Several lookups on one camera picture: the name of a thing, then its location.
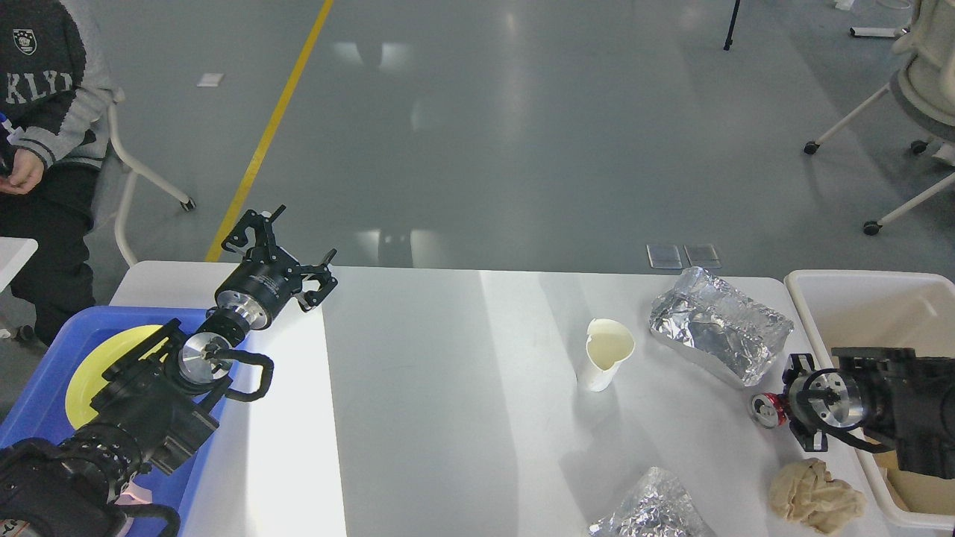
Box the white paper cup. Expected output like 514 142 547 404
577 318 636 393

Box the brown paper bag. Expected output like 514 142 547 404
873 451 954 516

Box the chair leg with caster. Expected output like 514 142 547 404
107 91 195 266

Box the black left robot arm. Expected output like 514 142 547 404
1 208 337 536

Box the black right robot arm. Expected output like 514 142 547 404
781 347 954 480

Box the crushed red soda can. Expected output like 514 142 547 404
749 393 790 429

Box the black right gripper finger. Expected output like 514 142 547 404
782 353 815 382
790 421 828 453

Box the white office chair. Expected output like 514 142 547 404
803 0 955 236

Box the pink mug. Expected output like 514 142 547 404
116 482 153 506

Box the white side table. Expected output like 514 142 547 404
1 236 38 292

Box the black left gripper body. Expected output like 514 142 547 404
215 254 314 330

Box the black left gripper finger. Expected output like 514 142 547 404
222 205 287 260
295 249 338 313

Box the foil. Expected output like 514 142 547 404
586 467 716 536
648 266 795 389

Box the blue plastic tray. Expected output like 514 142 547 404
2 307 221 536

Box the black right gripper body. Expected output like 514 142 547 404
783 367 869 434

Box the seated person grey sweater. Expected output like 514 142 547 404
1 1 119 346

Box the white plastic bin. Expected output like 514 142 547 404
783 269 955 532

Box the crumpled foil front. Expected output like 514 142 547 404
586 467 716 536

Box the brown paper ball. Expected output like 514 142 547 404
768 458 867 536

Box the yellow plastic plate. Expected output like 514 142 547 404
64 325 161 430

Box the black tripod leg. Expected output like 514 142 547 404
722 0 742 51

